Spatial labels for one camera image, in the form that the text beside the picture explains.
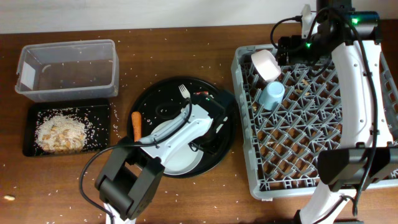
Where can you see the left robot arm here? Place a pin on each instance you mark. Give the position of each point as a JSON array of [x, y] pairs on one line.
[[132, 173]]

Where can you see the grey round plate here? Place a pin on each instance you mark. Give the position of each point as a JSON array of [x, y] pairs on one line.
[[180, 161]]

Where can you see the peanut on table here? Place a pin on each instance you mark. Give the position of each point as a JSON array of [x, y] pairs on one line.
[[9, 197]]

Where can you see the light blue cup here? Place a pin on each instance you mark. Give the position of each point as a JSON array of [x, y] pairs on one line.
[[271, 95]]

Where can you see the red snack wrapper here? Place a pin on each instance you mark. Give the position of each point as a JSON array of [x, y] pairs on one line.
[[201, 93]]

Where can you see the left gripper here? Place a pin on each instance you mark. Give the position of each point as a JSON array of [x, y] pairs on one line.
[[214, 148]]

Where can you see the white plastic fork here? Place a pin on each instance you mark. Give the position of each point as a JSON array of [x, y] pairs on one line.
[[184, 92]]

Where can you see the round black serving tray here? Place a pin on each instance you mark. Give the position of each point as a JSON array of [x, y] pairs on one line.
[[162, 102]]

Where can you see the black rectangular tray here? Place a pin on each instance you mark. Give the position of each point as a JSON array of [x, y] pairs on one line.
[[98, 113]]

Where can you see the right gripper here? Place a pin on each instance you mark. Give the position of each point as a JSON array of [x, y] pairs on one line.
[[295, 42]]

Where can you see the orange carrot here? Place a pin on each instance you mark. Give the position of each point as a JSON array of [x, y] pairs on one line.
[[136, 120]]

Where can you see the white bowl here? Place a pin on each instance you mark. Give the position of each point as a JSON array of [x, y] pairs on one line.
[[266, 65]]

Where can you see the rice and nuts pile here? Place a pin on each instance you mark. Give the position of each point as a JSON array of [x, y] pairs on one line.
[[63, 130]]

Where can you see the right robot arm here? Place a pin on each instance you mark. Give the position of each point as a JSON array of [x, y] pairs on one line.
[[351, 40]]

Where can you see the clear plastic bin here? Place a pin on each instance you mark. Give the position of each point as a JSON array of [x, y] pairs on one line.
[[65, 71]]

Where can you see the grey dishwasher rack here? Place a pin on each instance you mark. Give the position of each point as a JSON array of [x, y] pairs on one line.
[[281, 146]]

